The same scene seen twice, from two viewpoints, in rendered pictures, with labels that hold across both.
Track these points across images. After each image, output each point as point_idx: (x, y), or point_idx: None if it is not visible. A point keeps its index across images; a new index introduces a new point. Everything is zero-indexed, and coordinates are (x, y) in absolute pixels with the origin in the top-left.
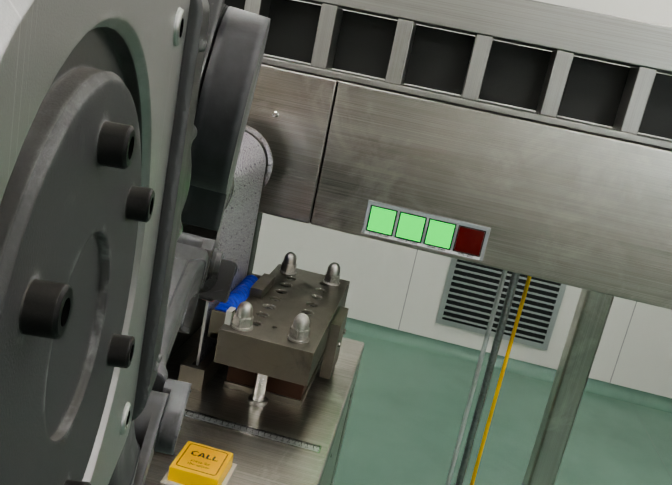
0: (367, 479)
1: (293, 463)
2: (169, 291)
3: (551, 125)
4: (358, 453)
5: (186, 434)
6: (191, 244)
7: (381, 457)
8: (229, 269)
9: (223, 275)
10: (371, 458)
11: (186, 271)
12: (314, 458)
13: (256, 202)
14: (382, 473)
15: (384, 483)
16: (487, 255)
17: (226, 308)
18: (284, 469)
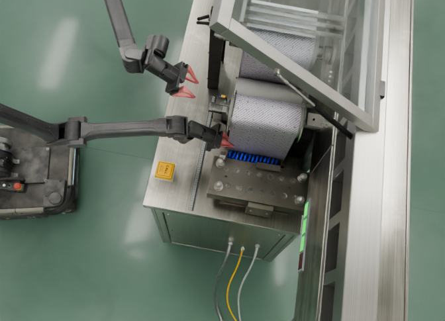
0: (414, 307)
1: (179, 200)
2: (126, 127)
3: (320, 283)
4: (441, 302)
5: (187, 163)
6: (171, 126)
7: (444, 319)
8: (212, 145)
9: (211, 144)
10: (439, 312)
11: (144, 129)
12: (184, 208)
13: (285, 143)
14: (426, 318)
15: (415, 319)
16: (299, 275)
17: (230, 155)
18: (174, 198)
